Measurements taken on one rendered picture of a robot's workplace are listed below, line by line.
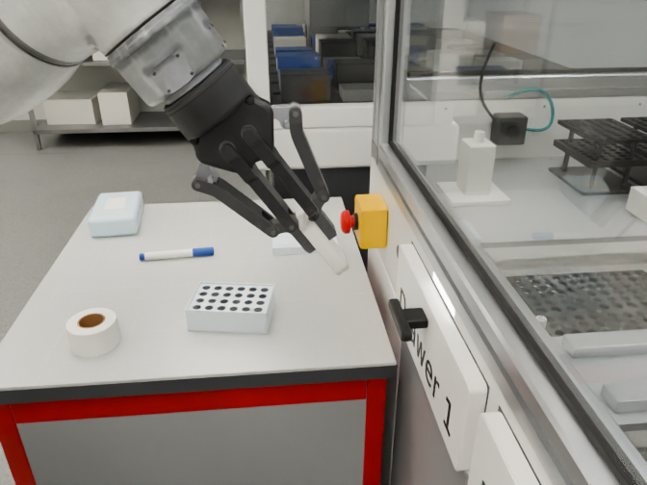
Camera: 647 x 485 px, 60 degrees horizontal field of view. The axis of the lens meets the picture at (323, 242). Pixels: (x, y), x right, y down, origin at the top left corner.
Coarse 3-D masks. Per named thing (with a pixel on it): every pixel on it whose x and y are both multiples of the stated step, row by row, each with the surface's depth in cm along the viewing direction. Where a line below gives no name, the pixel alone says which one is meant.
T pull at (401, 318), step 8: (392, 304) 65; (400, 304) 65; (392, 312) 65; (400, 312) 64; (408, 312) 64; (416, 312) 64; (424, 312) 64; (400, 320) 62; (408, 320) 63; (416, 320) 63; (424, 320) 63; (400, 328) 61; (408, 328) 61; (416, 328) 63; (400, 336) 61; (408, 336) 60
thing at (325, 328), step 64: (64, 256) 108; (128, 256) 108; (192, 256) 108; (256, 256) 108; (320, 256) 108; (64, 320) 89; (128, 320) 89; (320, 320) 89; (0, 384) 75; (64, 384) 76; (128, 384) 77; (192, 384) 78; (256, 384) 79; (320, 384) 81; (384, 384) 82; (64, 448) 82; (128, 448) 84; (192, 448) 85; (256, 448) 86; (320, 448) 87
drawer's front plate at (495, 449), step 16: (480, 416) 48; (496, 416) 47; (480, 432) 48; (496, 432) 46; (480, 448) 48; (496, 448) 45; (512, 448) 44; (480, 464) 48; (496, 464) 45; (512, 464) 43; (528, 464) 43; (480, 480) 48; (496, 480) 45; (512, 480) 42; (528, 480) 41
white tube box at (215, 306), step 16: (208, 288) 92; (224, 288) 91; (240, 288) 91; (256, 288) 91; (272, 288) 90; (192, 304) 86; (208, 304) 86; (224, 304) 86; (240, 304) 86; (256, 304) 86; (272, 304) 90; (192, 320) 85; (208, 320) 85; (224, 320) 85; (240, 320) 85; (256, 320) 84
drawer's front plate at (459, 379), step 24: (408, 264) 71; (408, 288) 72; (432, 288) 65; (432, 312) 61; (432, 336) 61; (456, 336) 57; (432, 360) 62; (456, 360) 54; (432, 384) 62; (456, 384) 54; (480, 384) 51; (432, 408) 63; (456, 408) 54; (480, 408) 51; (456, 432) 55; (456, 456) 55
